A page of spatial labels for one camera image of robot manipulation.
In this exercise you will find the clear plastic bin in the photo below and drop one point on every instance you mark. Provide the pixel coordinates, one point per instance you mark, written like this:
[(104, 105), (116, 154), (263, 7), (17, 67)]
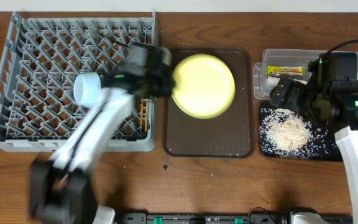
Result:
[(279, 57)]

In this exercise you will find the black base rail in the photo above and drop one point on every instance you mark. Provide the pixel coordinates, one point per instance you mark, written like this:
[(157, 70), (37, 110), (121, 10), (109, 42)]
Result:
[(142, 218)]

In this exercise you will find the light blue bowl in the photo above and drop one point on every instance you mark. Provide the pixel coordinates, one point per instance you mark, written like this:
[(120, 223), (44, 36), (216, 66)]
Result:
[(86, 89)]

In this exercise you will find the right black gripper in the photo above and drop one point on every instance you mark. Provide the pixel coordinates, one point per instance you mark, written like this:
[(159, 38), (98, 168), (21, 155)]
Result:
[(296, 89)]

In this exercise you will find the green snack wrapper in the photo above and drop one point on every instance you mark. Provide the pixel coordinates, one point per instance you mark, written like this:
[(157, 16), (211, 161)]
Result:
[(278, 70)]

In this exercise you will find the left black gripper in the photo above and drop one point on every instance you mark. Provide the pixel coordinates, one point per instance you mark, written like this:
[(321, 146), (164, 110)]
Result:
[(165, 76)]

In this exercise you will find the black waste tray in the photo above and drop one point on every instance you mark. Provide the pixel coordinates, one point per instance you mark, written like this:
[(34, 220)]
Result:
[(269, 152)]

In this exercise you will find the spilled rice food waste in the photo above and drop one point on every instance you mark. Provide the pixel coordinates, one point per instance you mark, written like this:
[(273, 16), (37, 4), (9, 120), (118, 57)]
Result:
[(286, 133)]

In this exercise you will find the yellow round plate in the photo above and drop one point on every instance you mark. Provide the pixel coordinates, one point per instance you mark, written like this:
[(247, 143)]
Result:
[(204, 86)]

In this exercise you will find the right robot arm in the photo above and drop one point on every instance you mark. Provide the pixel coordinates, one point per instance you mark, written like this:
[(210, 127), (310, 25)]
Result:
[(330, 97)]

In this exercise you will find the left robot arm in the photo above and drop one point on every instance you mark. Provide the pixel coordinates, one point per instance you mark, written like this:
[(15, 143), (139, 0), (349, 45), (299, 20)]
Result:
[(61, 189)]

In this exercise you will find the dark brown serving tray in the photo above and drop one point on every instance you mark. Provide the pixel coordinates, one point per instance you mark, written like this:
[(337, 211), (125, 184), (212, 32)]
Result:
[(231, 134)]

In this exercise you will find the grey plastic dishwasher rack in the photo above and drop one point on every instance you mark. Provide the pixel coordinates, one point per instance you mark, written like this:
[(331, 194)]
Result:
[(39, 64)]

